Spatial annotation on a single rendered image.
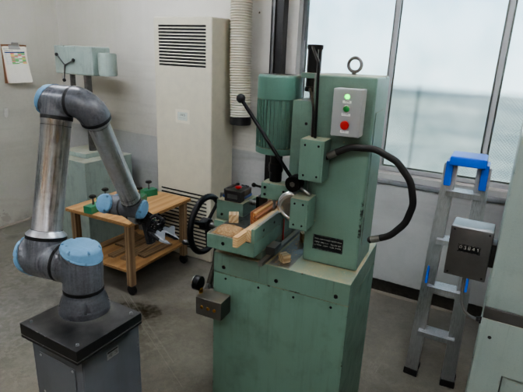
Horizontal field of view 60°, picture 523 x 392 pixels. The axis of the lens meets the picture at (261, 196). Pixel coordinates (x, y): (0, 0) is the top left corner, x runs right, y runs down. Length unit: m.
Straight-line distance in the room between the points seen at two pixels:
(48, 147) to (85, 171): 1.98
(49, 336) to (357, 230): 1.16
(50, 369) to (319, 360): 1.03
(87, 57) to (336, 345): 2.88
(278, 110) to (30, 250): 1.07
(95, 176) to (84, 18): 1.46
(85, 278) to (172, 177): 1.91
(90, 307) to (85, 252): 0.22
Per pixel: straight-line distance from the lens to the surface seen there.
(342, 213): 1.72
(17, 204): 4.71
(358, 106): 1.56
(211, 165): 3.34
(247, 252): 1.74
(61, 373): 1.98
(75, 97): 1.81
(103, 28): 4.38
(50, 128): 1.86
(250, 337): 1.98
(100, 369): 1.93
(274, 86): 1.75
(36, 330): 1.87
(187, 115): 3.40
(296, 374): 1.98
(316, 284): 1.73
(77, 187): 3.96
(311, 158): 1.61
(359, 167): 1.66
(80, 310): 1.86
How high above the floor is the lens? 1.58
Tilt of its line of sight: 18 degrees down
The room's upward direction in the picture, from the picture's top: 2 degrees clockwise
